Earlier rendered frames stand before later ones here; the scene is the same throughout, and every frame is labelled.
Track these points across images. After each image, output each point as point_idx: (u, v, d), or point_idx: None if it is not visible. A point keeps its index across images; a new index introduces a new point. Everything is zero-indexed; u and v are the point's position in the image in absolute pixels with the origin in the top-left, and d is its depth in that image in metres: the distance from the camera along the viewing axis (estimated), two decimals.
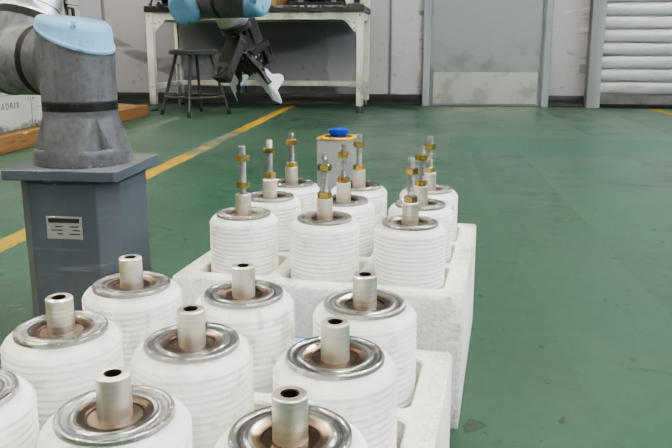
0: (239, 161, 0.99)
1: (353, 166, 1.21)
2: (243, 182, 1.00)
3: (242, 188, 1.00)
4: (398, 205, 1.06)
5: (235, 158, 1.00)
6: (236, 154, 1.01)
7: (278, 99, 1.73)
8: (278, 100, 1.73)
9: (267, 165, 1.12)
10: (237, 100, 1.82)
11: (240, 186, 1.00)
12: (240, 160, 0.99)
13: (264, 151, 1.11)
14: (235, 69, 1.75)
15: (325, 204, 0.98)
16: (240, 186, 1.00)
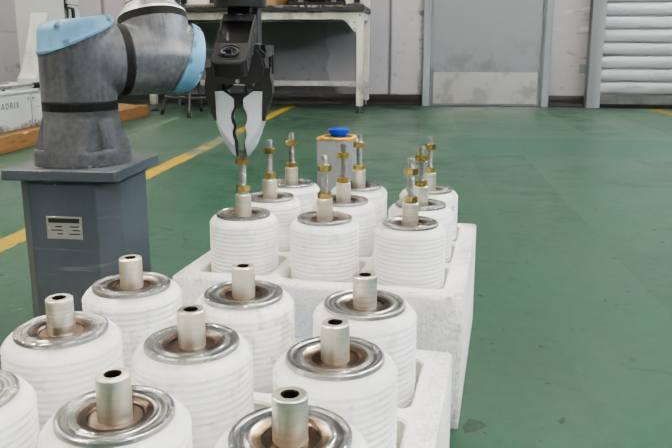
0: (248, 163, 1.00)
1: (353, 166, 1.21)
2: (248, 184, 1.01)
3: (249, 190, 1.01)
4: (398, 205, 1.06)
5: (242, 162, 0.99)
6: (238, 159, 0.99)
7: (246, 148, 1.00)
8: (246, 149, 1.00)
9: (267, 165, 1.12)
10: (235, 153, 1.00)
11: (248, 188, 1.01)
12: (248, 162, 1.00)
13: (264, 151, 1.11)
14: (222, 85, 0.98)
15: (325, 204, 0.98)
16: (249, 188, 1.01)
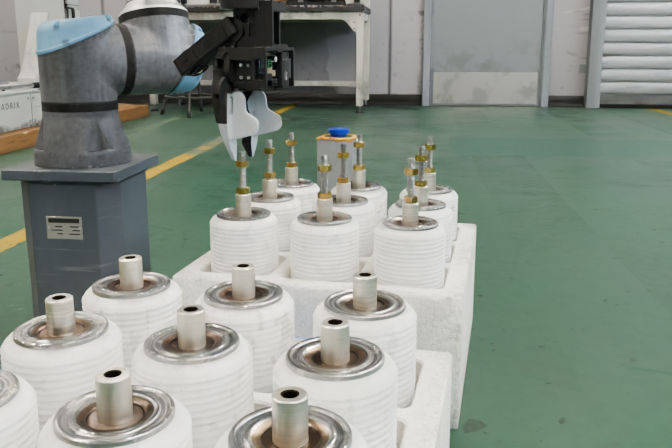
0: (246, 166, 1.00)
1: (353, 166, 1.21)
2: (248, 187, 1.01)
3: (248, 193, 1.01)
4: (398, 205, 1.06)
5: (239, 164, 1.00)
6: (236, 161, 1.00)
7: (236, 152, 0.98)
8: (236, 153, 0.99)
9: (267, 165, 1.12)
10: (247, 153, 1.02)
11: (247, 191, 1.01)
12: (247, 165, 1.00)
13: (264, 151, 1.11)
14: None
15: (325, 204, 0.98)
16: (247, 191, 1.01)
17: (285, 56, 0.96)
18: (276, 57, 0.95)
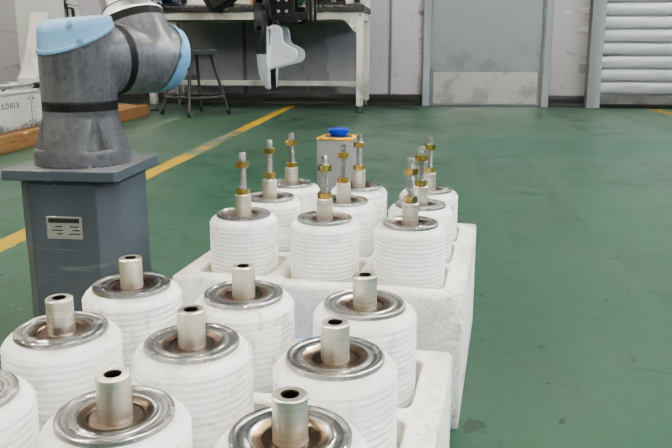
0: (246, 167, 1.00)
1: (353, 166, 1.21)
2: (248, 188, 1.01)
3: (248, 194, 1.01)
4: (398, 205, 1.06)
5: (239, 165, 1.00)
6: (236, 162, 1.00)
7: (269, 82, 1.08)
8: (269, 83, 1.08)
9: (267, 165, 1.12)
10: (271, 84, 1.11)
11: (247, 192, 1.01)
12: (247, 166, 1.00)
13: (264, 151, 1.11)
14: (271, 22, 1.10)
15: (325, 204, 0.98)
16: (247, 192, 1.01)
17: None
18: None
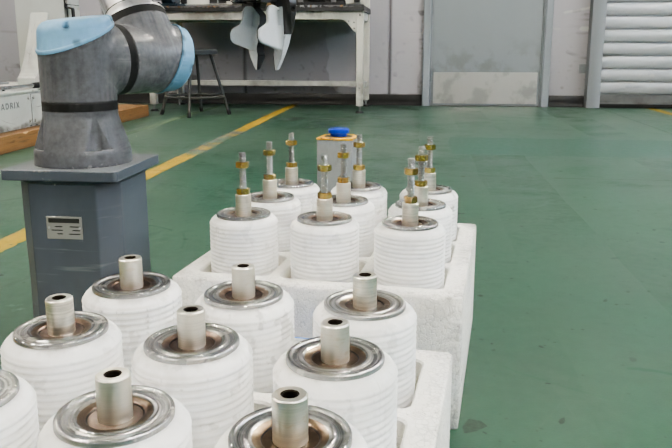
0: (246, 167, 1.00)
1: (353, 166, 1.21)
2: (248, 188, 1.01)
3: (248, 194, 1.01)
4: (398, 205, 1.06)
5: (239, 165, 1.00)
6: (236, 162, 1.00)
7: (258, 62, 1.10)
8: (258, 63, 1.10)
9: (268, 167, 1.12)
10: (279, 67, 1.08)
11: (247, 192, 1.01)
12: (247, 166, 1.00)
13: (266, 153, 1.11)
14: (281, 2, 1.06)
15: (325, 204, 0.98)
16: (247, 192, 1.01)
17: None
18: None
